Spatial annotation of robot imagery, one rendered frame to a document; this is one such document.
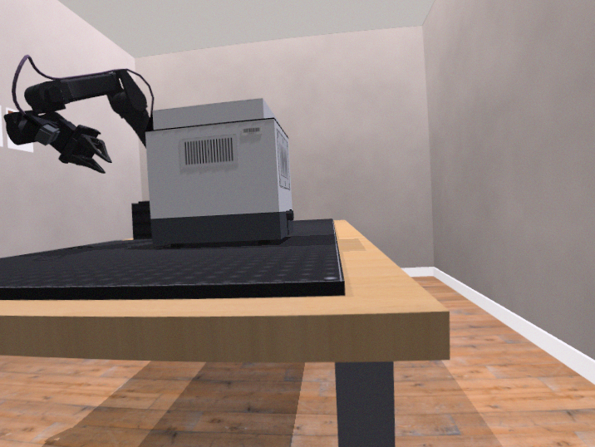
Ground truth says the grey heat sealer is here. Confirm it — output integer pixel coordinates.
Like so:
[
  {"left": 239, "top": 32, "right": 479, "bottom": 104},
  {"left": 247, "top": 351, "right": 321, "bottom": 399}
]
[{"left": 139, "top": 98, "right": 294, "bottom": 248}]

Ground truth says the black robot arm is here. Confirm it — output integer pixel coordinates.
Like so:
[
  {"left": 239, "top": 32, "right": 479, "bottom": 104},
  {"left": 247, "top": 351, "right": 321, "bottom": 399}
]
[{"left": 4, "top": 69, "right": 150, "bottom": 153}]

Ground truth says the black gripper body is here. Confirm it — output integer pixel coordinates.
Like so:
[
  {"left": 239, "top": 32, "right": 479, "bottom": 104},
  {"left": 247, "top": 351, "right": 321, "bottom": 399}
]
[{"left": 58, "top": 125, "right": 101, "bottom": 164}]

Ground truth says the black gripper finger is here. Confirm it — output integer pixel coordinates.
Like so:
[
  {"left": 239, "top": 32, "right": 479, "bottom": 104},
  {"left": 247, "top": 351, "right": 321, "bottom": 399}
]
[
  {"left": 68, "top": 155, "right": 106, "bottom": 174},
  {"left": 79, "top": 135, "right": 112, "bottom": 163}
]

